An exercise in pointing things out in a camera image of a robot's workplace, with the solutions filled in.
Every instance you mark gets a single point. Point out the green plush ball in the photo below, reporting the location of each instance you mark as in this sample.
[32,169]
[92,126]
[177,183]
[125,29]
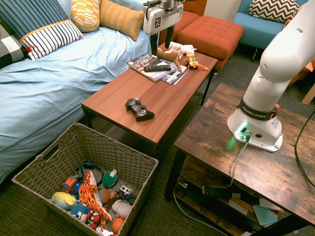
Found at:
[109,179]

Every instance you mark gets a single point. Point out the teal paper sheet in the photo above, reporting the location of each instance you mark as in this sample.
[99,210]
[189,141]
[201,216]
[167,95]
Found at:
[265,215]

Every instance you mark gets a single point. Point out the white paper sheet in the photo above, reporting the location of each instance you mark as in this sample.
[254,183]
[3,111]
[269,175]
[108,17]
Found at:
[269,204]
[237,206]

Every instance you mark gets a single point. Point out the orange wooden chair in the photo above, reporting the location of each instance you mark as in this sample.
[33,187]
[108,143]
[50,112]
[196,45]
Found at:
[308,93]

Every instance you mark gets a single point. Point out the white navy striped pillow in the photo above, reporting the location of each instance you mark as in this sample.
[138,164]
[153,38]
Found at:
[51,38]

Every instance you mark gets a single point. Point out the yellow white patterned pillow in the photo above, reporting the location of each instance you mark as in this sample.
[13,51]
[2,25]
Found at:
[85,14]

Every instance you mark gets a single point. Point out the Captain America plush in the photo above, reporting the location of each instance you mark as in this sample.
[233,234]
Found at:
[80,211]

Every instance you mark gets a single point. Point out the black remote control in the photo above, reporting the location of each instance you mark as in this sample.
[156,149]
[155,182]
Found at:
[157,68]

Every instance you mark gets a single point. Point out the dark blue striped pillow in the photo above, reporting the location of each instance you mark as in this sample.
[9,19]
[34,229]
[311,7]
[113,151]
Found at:
[29,14]

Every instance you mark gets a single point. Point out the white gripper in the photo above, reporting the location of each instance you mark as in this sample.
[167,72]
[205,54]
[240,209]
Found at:
[160,18]

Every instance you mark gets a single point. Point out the dark cover magazine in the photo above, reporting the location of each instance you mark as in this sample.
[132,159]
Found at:
[176,77]

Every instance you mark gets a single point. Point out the black white chevron pillow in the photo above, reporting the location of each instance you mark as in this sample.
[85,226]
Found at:
[273,9]

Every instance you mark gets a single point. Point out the yellow blue plush narwhal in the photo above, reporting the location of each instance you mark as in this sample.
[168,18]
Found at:
[62,199]

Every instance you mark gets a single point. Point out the orange armchair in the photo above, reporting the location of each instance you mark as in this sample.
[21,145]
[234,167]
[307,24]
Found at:
[197,6]

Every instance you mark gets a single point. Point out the red white toy fire truck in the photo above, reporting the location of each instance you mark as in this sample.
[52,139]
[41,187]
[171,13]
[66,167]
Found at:
[103,231]

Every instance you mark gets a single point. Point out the orange flame plush shark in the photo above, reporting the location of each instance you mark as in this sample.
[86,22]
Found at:
[91,194]

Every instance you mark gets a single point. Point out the brown knitted doll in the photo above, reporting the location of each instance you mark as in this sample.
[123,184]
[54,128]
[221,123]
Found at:
[112,200]

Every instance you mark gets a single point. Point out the white plush toy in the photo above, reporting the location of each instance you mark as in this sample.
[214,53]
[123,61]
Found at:
[121,208]

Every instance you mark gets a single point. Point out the black white checkered pillow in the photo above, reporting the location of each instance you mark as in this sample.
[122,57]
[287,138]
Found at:
[9,49]

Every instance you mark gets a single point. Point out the mustard yellow pillow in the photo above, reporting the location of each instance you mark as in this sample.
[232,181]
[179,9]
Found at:
[120,17]

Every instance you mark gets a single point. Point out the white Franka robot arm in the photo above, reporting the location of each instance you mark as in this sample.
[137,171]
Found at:
[278,49]

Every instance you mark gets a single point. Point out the blue toy car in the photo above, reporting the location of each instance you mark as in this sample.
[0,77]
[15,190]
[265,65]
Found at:
[75,190]

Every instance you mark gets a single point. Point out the white plush animal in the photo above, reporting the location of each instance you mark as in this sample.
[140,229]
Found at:
[183,48]

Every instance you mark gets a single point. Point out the black gamepad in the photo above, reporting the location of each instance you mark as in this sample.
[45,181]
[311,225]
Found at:
[138,108]

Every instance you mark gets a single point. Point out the blue black headphones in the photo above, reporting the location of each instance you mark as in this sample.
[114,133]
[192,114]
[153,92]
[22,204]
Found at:
[94,167]

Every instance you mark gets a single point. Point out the orange toy vehicle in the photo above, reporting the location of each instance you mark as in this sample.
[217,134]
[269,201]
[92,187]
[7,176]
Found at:
[192,62]

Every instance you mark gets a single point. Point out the blue white toy jeep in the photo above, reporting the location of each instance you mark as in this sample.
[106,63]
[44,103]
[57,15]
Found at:
[126,193]

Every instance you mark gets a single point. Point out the orange grey knitted ball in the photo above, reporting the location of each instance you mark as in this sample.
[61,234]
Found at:
[105,196]

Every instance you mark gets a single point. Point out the grey cover magazine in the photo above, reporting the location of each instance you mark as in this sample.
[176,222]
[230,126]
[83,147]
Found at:
[141,61]

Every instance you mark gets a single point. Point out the blue sofa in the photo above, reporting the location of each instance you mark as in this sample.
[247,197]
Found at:
[256,32]

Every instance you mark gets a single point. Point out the reddish wood coffee table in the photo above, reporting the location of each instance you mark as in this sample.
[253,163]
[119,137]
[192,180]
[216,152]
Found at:
[162,98]

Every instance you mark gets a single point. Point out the brown plush dog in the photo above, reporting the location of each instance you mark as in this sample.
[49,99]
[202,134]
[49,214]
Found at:
[169,56]

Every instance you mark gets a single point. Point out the black power adapter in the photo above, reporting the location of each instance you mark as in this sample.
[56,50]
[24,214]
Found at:
[216,191]

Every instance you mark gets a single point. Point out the bed with light blue sheet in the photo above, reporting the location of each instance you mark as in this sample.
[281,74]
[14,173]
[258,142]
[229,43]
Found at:
[61,78]

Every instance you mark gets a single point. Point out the rustic brown wood table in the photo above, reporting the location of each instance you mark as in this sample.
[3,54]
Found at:
[216,147]

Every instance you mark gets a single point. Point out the grey woven basket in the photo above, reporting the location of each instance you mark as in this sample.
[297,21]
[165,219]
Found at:
[110,157]

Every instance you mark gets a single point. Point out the blue cover magazine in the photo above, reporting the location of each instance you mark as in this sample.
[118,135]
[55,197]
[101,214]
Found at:
[157,75]

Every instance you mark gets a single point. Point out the orange toy truck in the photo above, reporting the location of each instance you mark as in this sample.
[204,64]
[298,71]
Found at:
[69,183]

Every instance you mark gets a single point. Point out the white grey plug piece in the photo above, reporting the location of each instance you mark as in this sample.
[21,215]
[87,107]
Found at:
[79,173]

